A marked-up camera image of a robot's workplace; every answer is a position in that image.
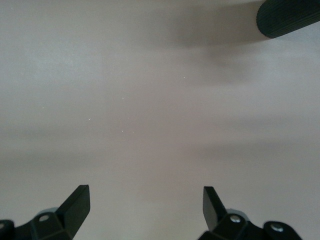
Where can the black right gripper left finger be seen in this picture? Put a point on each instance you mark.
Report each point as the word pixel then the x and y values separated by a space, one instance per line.
pixel 62 220

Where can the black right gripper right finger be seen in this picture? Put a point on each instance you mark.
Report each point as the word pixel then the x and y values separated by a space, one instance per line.
pixel 225 225

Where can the black ribbed cylinder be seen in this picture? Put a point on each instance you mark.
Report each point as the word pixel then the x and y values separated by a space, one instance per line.
pixel 287 17

